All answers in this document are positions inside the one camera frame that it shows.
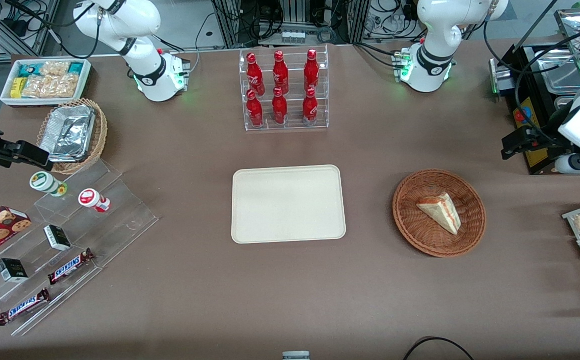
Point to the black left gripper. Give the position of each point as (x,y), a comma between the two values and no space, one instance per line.
(545,135)

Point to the triangle sandwich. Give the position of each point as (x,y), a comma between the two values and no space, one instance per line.
(442,212)

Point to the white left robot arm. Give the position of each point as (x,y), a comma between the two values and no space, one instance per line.
(432,45)

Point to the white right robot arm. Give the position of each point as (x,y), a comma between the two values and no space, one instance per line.
(144,60)

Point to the silver foil tray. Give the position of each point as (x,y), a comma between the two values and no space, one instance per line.
(67,132)

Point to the oval wicker basket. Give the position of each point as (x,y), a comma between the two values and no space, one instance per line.
(100,130)

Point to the round brown wicker basket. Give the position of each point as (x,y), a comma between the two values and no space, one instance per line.
(420,225)

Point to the steel tray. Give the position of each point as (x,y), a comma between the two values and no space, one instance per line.
(570,22)

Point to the cream plastic tray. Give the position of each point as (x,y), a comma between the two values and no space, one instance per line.
(287,203)

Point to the green lid yogurt cup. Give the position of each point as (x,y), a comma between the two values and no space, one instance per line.
(44,181)

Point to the white rectangular snack bin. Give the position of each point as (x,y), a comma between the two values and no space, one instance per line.
(7,97)

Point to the yellow snack pack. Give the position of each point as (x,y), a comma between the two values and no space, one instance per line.
(17,87)

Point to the clear cracker bag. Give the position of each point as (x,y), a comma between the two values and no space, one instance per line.
(49,86)
(55,68)

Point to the red lid yogurt cup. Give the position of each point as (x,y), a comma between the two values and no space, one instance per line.
(90,198)

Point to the blue green snack pack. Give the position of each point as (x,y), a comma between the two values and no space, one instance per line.
(29,70)

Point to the small black box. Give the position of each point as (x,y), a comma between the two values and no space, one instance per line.
(57,237)
(11,270)

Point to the teal snack pack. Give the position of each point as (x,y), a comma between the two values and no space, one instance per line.
(75,68)

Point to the clear acrylic step stand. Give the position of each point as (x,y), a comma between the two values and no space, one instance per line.
(114,220)

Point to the brown snickers bar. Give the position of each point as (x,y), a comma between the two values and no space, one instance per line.
(69,266)
(22,306)

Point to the red cola bottle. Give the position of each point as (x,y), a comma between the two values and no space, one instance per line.
(254,109)
(254,72)
(279,107)
(280,70)
(311,67)
(310,106)

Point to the clear acrylic bottle rack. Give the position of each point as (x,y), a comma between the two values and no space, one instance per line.
(290,122)

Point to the small grey white device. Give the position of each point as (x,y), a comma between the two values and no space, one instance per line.
(296,355)

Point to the aluminium frame rack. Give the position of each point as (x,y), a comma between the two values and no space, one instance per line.
(295,20)

